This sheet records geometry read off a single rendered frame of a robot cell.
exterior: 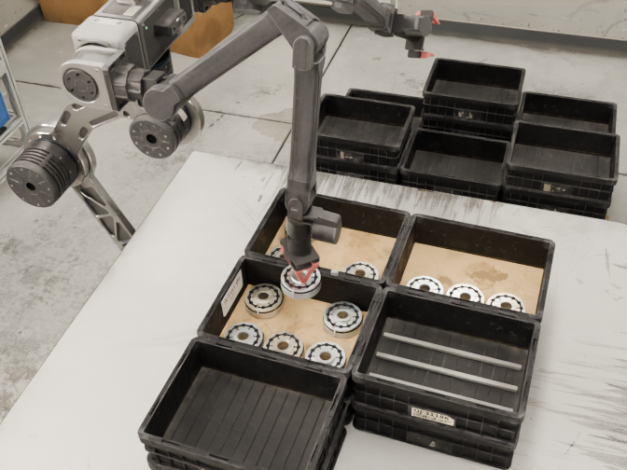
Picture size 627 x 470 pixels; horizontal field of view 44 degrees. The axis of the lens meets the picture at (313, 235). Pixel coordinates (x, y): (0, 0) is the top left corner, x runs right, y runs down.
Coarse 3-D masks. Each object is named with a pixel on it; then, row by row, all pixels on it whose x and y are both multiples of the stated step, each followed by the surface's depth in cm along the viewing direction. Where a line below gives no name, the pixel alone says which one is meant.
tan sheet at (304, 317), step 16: (240, 304) 211; (288, 304) 211; (304, 304) 210; (320, 304) 210; (240, 320) 207; (256, 320) 207; (272, 320) 207; (288, 320) 206; (304, 320) 206; (320, 320) 206; (304, 336) 202; (320, 336) 202; (304, 352) 198
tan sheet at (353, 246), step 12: (348, 228) 232; (276, 240) 229; (348, 240) 228; (360, 240) 228; (372, 240) 228; (384, 240) 228; (324, 252) 225; (336, 252) 225; (348, 252) 225; (360, 252) 224; (372, 252) 224; (384, 252) 224; (324, 264) 221; (336, 264) 221; (348, 264) 221; (372, 264) 221; (384, 264) 220
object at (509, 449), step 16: (352, 400) 188; (368, 416) 191; (384, 416) 187; (400, 416) 184; (368, 432) 194; (384, 432) 193; (400, 432) 191; (416, 432) 188; (432, 432) 186; (448, 432) 182; (432, 448) 190; (448, 448) 187; (464, 448) 186; (480, 448) 184; (496, 448) 180; (512, 448) 178; (496, 464) 186
